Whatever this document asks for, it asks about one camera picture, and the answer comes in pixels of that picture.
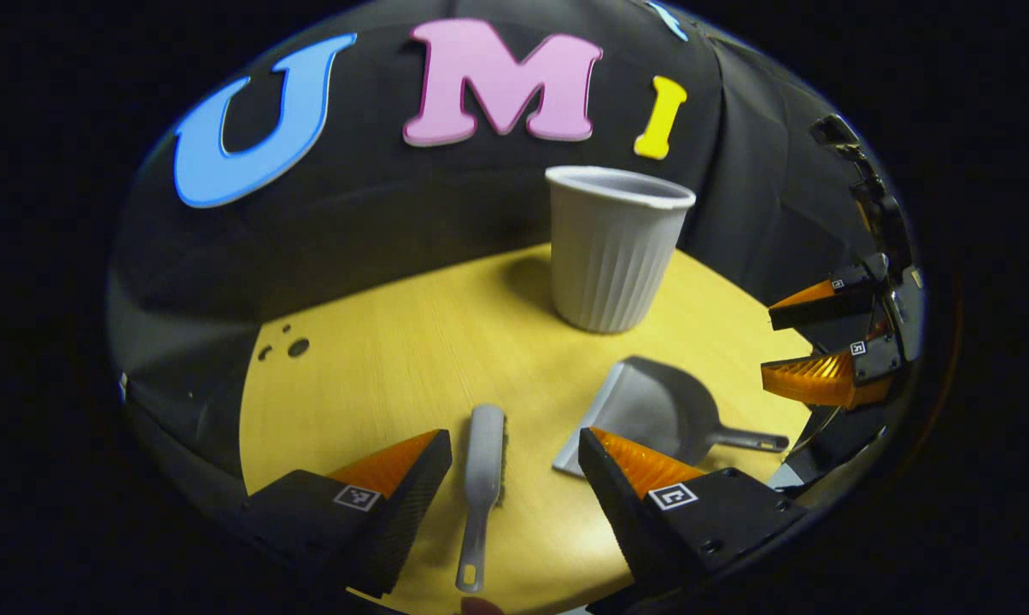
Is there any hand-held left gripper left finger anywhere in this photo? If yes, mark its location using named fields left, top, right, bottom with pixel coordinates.
left=241, top=429, right=453, bottom=599

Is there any small grey broom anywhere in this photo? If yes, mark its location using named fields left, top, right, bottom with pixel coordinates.
left=455, top=404, right=507, bottom=595

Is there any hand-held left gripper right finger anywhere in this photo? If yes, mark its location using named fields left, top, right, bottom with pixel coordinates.
left=578, top=426, right=810, bottom=600

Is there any white ribbed garbage bin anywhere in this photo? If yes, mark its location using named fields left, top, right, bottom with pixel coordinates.
left=545, top=166, right=697, bottom=334

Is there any wooden desktop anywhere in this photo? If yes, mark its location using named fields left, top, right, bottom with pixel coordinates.
left=239, top=243, right=814, bottom=615

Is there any grey dustpan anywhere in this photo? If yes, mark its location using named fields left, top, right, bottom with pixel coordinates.
left=552, top=355, right=790, bottom=477

